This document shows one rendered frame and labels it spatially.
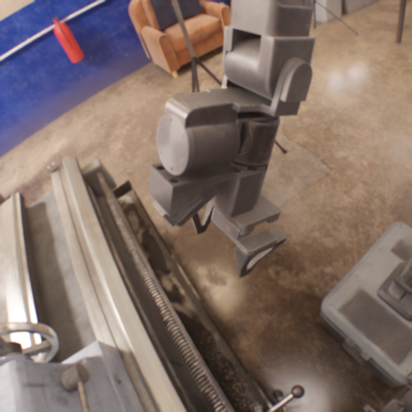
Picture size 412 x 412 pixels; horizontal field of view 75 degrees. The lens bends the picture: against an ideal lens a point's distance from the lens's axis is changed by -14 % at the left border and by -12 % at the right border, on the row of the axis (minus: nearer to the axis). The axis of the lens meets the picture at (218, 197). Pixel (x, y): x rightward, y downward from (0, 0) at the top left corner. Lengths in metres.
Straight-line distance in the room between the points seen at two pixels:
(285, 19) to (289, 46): 0.02
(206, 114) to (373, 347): 1.28
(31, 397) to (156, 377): 0.33
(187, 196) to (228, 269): 1.56
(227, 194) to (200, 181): 0.05
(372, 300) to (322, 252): 0.50
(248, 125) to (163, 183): 0.10
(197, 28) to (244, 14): 3.33
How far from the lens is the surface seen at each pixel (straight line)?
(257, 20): 0.28
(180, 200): 0.29
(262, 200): 0.37
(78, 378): 0.73
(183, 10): 3.82
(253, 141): 0.31
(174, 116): 0.27
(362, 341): 1.42
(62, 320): 1.26
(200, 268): 1.88
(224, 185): 0.32
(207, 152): 0.26
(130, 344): 0.91
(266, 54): 0.27
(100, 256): 1.10
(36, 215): 1.69
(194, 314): 1.35
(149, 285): 1.09
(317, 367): 1.64
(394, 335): 1.45
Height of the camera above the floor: 1.63
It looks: 50 degrees down
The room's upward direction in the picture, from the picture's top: 22 degrees counter-clockwise
